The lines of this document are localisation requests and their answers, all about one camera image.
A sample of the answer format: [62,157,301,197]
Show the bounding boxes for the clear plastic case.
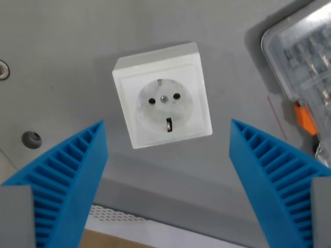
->
[260,0,331,168]

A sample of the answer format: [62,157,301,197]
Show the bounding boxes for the brown cardboard box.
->
[80,204,268,248]

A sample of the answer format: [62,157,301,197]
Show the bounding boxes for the white wall socket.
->
[112,41,214,150]

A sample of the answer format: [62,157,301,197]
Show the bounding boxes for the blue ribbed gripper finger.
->
[229,118,331,248]
[0,119,109,248]

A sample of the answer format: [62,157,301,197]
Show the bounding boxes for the silver hex screw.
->
[0,59,10,81]

